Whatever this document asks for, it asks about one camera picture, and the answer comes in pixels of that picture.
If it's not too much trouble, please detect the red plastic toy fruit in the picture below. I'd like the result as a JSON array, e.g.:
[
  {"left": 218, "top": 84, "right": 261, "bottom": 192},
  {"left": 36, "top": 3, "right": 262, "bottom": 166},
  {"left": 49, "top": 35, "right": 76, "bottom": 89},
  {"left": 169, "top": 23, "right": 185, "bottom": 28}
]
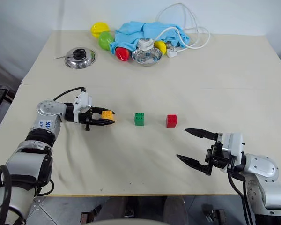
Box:
[{"left": 115, "top": 46, "right": 131, "bottom": 62}]

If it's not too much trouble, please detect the orange toy brick cube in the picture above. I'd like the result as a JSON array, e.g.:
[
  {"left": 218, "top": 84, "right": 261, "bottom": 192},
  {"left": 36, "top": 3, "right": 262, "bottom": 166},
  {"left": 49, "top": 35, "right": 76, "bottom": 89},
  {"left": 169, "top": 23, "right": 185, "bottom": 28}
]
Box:
[{"left": 101, "top": 110, "right": 116, "bottom": 123}]

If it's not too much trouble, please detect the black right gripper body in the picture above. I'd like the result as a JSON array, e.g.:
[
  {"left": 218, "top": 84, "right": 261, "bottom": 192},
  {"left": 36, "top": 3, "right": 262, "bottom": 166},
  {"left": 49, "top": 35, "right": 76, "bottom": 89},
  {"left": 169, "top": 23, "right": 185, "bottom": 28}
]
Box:
[{"left": 205, "top": 140, "right": 231, "bottom": 171}]

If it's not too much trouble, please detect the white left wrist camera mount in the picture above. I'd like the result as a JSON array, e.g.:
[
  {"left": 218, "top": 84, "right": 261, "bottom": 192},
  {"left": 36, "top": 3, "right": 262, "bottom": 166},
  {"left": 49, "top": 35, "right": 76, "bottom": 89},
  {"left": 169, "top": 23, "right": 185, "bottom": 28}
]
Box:
[{"left": 73, "top": 91, "right": 93, "bottom": 124}]

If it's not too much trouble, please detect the green toy brick cube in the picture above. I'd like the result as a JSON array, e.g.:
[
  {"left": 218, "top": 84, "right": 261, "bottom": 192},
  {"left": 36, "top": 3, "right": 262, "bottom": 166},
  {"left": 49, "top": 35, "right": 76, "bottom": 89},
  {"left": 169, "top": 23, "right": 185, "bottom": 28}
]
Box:
[{"left": 133, "top": 112, "right": 146, "bottom": 127}]

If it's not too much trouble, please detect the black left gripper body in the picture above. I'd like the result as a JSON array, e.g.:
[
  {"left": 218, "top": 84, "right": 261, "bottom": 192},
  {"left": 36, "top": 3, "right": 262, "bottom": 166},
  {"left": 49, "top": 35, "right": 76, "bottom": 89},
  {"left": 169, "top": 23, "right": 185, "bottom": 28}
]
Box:
[{"left": 81, "top": 106, "right": 97, "bottom": 131}]

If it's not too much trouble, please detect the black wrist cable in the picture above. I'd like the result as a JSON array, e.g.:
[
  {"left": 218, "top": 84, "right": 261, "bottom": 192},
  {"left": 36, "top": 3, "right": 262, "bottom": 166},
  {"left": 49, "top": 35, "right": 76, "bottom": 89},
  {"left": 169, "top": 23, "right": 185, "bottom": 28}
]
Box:
[
  {"left": 53, "top": 87, "right": 86, "bottom": 102},
  {"left": 227, "top": 171, "right": 256, "bottom": 225}
]

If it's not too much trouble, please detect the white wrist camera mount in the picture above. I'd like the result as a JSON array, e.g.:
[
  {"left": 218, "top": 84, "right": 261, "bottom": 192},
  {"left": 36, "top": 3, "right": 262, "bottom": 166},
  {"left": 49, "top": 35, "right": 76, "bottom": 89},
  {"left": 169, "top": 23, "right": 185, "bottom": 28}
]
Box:
[
  {"left": 216, "top": 132, "right": 246, "bottom": 165},
  {"left": 73, "top": 91, "right": 93, "bottom": 124}
]

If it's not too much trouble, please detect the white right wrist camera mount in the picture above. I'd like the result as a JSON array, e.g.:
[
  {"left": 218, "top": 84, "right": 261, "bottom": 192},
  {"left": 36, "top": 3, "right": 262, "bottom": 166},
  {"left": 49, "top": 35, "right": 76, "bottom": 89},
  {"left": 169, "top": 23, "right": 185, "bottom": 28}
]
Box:
[{"left": 216, "top": 132, "right": 246, "bottom": 165}]

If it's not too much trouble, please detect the yellow plastic toy fruit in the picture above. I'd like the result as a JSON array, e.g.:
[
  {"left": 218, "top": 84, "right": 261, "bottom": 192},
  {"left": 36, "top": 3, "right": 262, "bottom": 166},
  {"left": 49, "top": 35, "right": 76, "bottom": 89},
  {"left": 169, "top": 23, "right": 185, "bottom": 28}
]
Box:
[{"left": 90, "top": 21, "right": 111, "bottom": 39}]

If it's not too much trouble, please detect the light blue cloth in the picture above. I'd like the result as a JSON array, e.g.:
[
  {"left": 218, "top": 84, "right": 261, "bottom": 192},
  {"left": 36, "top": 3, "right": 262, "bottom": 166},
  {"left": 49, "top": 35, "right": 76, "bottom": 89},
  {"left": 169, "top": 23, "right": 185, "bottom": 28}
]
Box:
[{"left": 109, "top": 21, "right": 191, "bottom": 56}]

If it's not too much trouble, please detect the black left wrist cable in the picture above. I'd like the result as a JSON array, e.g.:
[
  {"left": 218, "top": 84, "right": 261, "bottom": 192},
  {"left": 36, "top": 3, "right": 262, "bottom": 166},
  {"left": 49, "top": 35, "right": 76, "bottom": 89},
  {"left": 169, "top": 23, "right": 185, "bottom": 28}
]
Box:
[{"left": 53, "top": 87, "right": 86, "bottom": 102}]

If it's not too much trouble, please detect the white wall plug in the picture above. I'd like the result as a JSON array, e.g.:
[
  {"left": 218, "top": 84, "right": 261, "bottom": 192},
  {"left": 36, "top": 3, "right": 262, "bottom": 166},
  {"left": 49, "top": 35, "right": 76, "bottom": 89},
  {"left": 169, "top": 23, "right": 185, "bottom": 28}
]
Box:
[{"left": 166, "top": 45, "right": 178, "bottom": 59}]

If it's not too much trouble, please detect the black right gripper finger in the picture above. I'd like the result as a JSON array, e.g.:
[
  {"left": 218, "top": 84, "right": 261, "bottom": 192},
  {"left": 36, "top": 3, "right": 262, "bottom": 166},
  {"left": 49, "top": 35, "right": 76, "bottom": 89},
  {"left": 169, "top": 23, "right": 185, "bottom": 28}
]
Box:
[
  {"left": 184, "top": 127, "right": 219, "bottom": 142},
  {"left": 176, "top": 153, "right": 213, "bottom": 176}
]

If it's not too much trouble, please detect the steel lid with black knob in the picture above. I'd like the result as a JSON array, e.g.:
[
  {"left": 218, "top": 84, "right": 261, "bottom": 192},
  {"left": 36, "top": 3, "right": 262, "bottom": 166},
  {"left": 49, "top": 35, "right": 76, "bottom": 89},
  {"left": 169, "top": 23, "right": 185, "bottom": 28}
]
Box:
[{"left": 64, "top": 46, "right": 97, "bottom": 70}]

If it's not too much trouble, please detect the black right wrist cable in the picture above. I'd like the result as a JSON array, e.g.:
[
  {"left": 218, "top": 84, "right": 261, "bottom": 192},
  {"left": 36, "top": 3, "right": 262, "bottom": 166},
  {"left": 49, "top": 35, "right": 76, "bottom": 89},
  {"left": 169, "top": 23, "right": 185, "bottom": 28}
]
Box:
[{"left": 227, "top": 171, "right": 256, "bottom": 225}]

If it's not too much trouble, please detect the red toy brick cube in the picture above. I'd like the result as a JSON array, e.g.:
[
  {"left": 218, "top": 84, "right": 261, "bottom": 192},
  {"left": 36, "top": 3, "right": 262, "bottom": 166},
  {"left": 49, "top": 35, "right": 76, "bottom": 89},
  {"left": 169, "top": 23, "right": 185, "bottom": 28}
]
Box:
[{"left": 166, "top": 114, "right": 178, "bottom": 128}]

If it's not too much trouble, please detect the shiny steel bowl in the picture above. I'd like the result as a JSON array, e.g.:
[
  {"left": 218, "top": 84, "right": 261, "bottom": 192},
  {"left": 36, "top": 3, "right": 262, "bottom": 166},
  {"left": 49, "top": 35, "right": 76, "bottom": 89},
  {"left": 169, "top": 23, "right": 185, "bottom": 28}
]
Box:
[{"left": 131, "top": 47, "right": 163, "bottom": 67}]

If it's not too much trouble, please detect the small yellow toy fruit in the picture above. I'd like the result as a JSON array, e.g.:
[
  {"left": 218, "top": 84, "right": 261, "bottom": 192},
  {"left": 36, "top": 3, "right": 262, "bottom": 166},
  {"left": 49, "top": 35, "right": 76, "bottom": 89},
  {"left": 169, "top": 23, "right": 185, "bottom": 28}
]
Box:
[{"left": 153, "top": 40, "right": 167, "bottom": 56}]

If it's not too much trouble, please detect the white power cord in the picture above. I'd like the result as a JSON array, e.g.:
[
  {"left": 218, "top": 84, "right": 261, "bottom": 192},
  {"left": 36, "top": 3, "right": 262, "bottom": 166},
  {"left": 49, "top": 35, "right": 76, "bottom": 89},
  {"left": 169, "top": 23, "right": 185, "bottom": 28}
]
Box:
[{"left": 144, "top": 2, "right": 212, "bottom": 51}]

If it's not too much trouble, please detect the white power adapter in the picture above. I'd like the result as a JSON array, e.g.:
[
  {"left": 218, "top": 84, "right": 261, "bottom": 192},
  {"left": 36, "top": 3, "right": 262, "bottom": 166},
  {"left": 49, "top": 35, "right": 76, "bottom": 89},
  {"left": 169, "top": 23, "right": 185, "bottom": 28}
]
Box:
[{"left": 136, "top": 38, "right": 155, "bottom": 51}]

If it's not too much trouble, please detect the green plastic toy fruit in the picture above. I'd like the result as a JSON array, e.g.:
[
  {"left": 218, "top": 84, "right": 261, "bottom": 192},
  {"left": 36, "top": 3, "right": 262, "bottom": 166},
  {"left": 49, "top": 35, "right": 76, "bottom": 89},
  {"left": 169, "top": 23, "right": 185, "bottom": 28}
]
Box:
[{"left": 98, "top": 31, "right": 116, "bottom": 51}]

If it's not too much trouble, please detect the thick black shoulder cable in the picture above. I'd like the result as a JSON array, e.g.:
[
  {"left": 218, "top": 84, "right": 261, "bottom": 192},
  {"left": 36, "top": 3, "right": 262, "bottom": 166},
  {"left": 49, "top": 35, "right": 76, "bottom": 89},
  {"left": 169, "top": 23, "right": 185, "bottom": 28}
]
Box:
[{"left": 0, "top": 164, "right": 13, "bottom": 222}]

